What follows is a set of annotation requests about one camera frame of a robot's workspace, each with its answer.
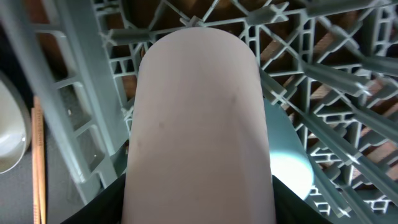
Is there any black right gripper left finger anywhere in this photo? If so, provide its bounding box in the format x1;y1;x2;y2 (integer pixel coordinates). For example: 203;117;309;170
62;174;126;224

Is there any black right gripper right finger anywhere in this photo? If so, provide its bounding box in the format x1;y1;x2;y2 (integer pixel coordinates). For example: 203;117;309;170
272;175;332;224

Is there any light blue cup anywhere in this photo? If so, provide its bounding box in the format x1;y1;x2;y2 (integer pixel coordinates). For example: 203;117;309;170
264;99;315;200

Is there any wooden chopstick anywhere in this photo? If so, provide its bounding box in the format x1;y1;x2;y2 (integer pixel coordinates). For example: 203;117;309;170
34;96;47;224
31;108;41;224

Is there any pink cup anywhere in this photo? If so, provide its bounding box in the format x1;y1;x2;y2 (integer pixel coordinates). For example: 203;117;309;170
122;27;276;223

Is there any grey round plate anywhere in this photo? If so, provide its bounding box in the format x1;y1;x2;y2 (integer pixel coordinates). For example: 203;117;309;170
1;73;32;174

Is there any grey plastic dishwasher rack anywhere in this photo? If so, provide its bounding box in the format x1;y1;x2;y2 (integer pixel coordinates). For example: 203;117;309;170
1;0;397;223

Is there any round black serving tray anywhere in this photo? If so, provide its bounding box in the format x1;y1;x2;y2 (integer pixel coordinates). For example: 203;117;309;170
1;29;85;223

